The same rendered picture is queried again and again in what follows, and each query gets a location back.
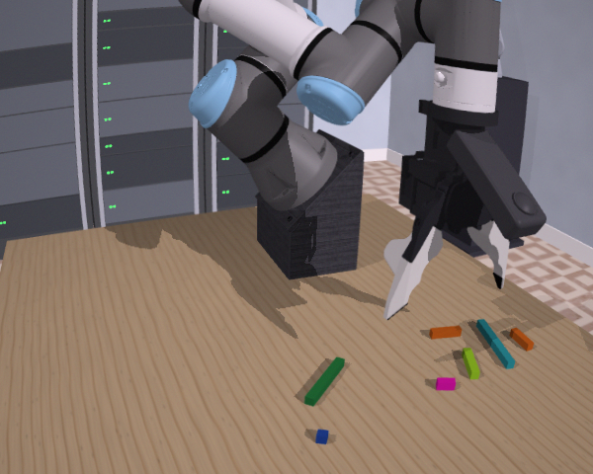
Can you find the turquoise rod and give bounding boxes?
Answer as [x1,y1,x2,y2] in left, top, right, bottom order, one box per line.
[476,319,515,369]

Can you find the orange rod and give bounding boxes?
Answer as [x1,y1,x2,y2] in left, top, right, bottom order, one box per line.
[509,328,534,351]
[429,326,462,339]

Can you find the small magenta block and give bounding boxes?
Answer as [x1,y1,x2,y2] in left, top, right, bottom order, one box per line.
[436,377,456,390]

